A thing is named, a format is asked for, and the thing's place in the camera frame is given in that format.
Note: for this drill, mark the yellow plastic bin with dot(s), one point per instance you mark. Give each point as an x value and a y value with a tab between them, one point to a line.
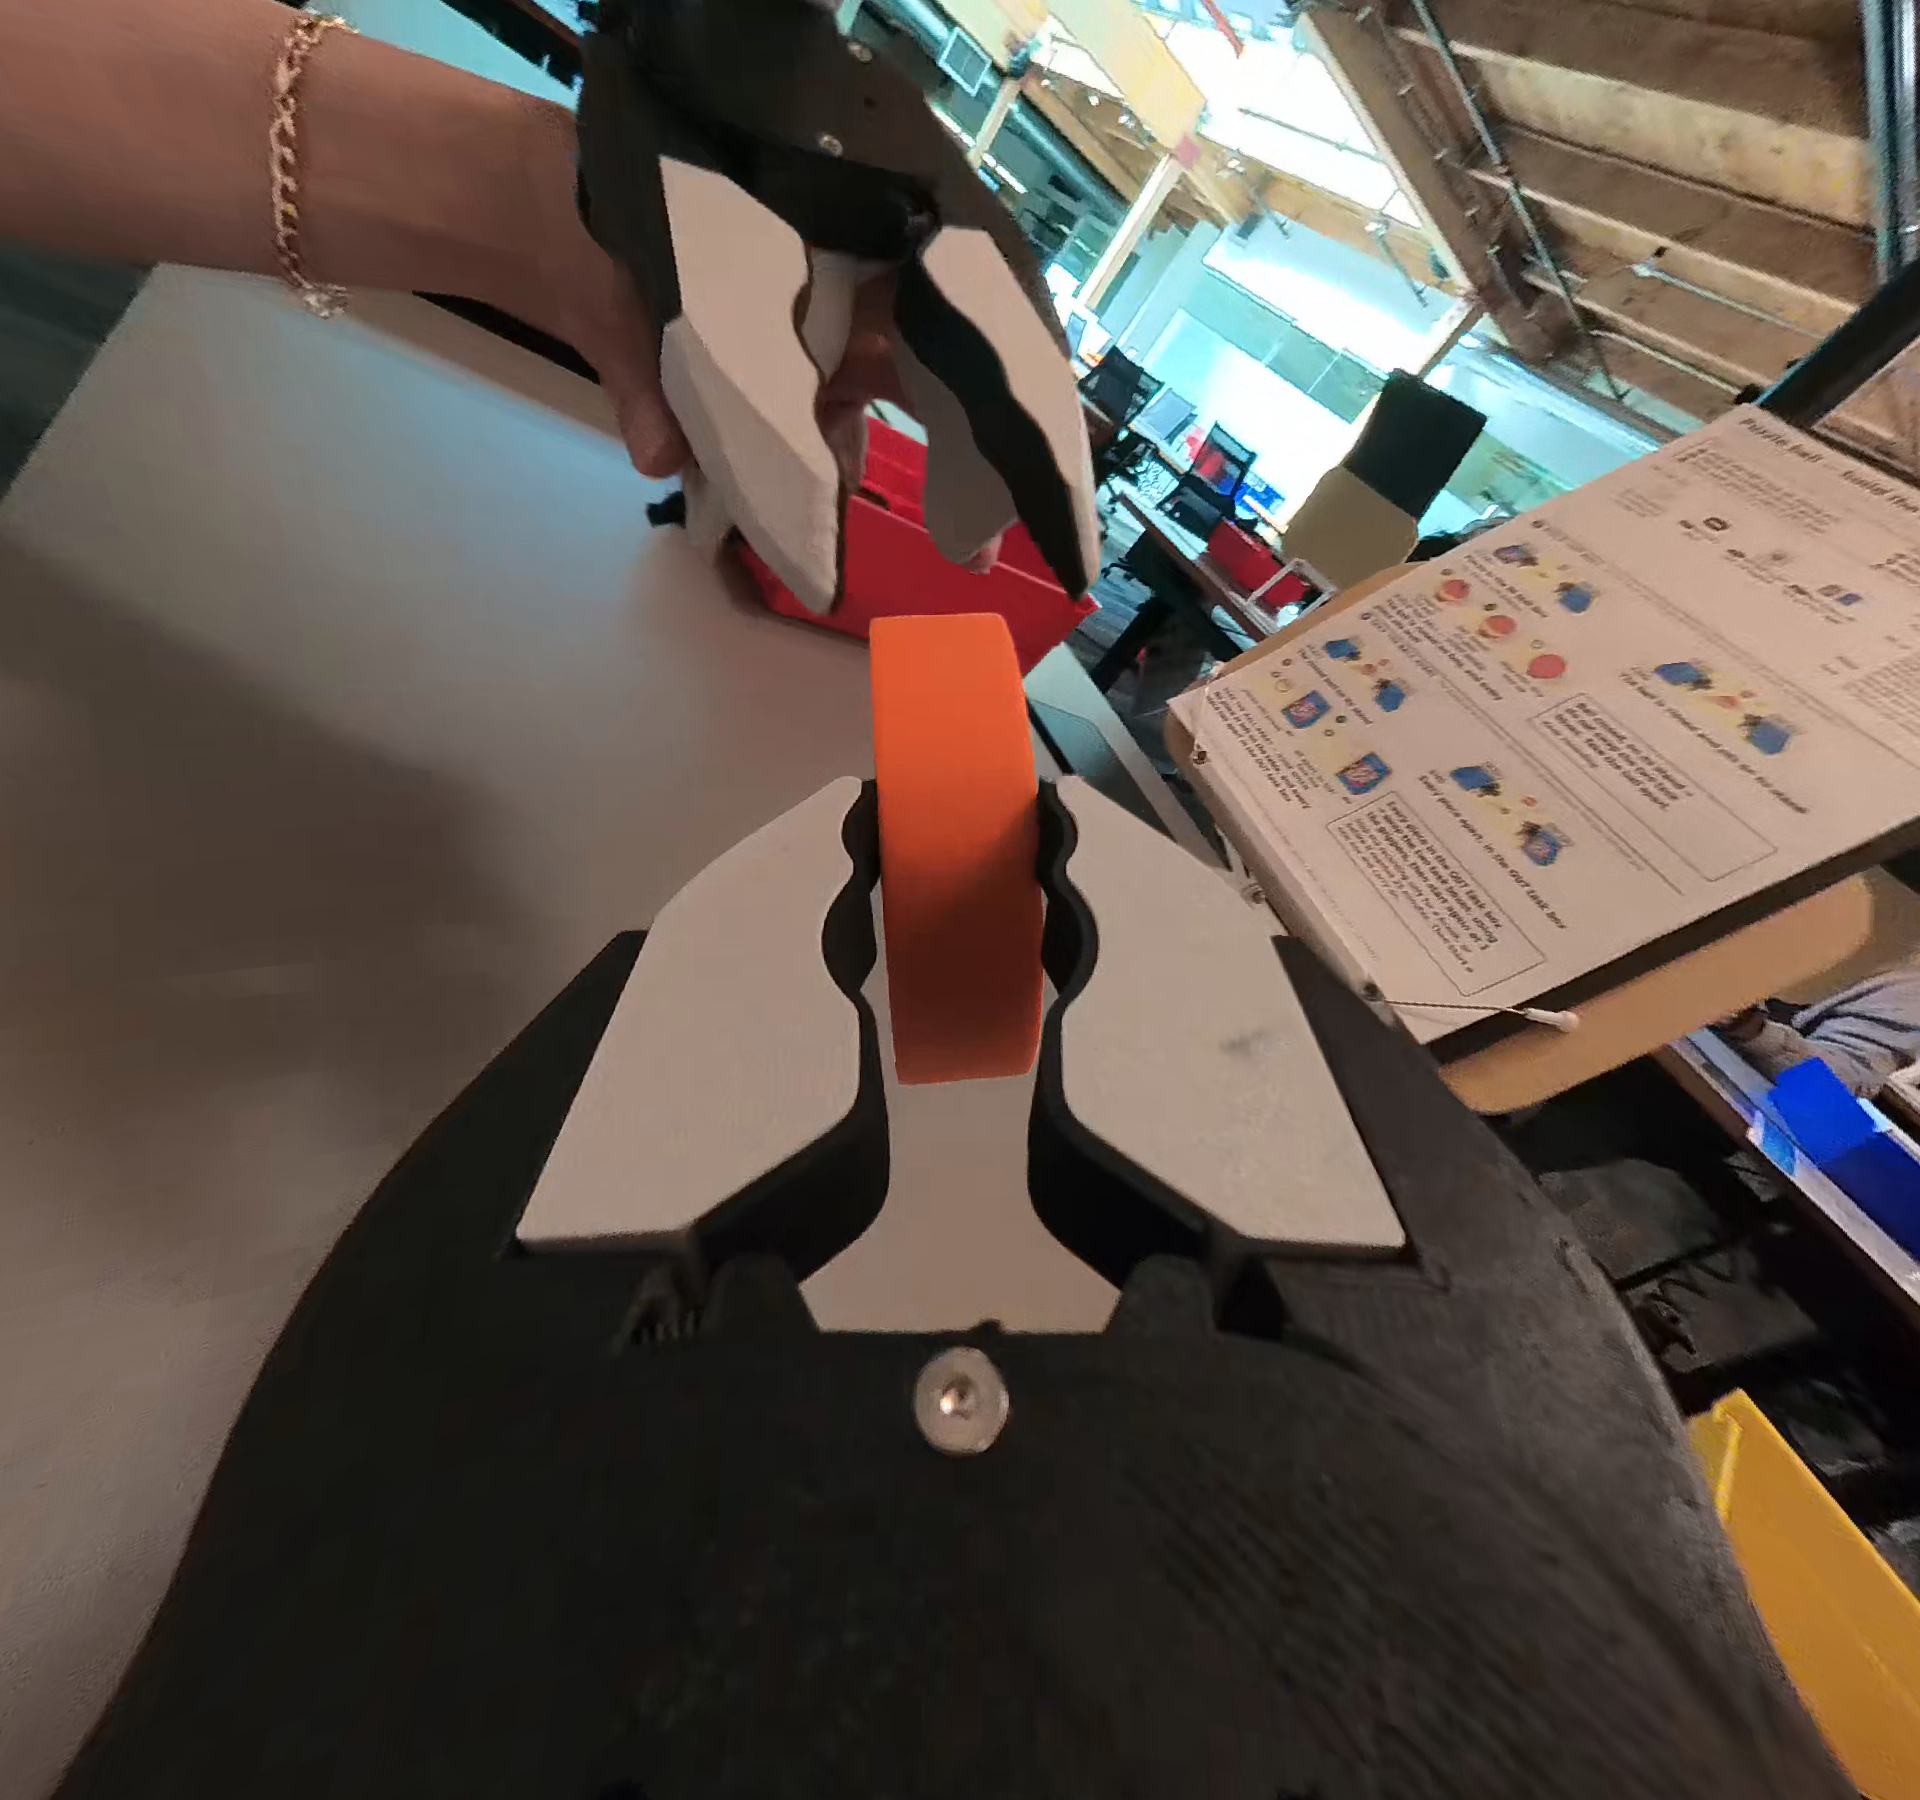
1817	1591

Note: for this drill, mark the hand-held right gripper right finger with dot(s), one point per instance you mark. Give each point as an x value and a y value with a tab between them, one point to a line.
1217	1081

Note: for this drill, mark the person's left hand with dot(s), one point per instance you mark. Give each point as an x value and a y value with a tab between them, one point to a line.
556	270

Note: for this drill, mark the person's left forearm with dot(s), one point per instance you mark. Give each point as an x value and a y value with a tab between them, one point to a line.
150	150

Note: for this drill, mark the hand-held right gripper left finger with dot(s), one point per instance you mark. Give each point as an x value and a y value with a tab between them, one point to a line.
708	1081

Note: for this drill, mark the instruction sheet board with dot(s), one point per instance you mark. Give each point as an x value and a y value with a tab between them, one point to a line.
1532	751

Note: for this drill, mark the blue plastic bin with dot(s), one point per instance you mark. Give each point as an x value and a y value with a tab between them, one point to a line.
1845	1157

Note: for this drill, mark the red plastic bin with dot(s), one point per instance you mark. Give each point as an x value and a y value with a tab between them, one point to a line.
992	617

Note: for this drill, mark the orange tape roll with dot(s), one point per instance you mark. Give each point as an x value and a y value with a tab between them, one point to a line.
961	840

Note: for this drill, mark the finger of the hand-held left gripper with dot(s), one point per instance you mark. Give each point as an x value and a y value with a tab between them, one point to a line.
745	361
961	391

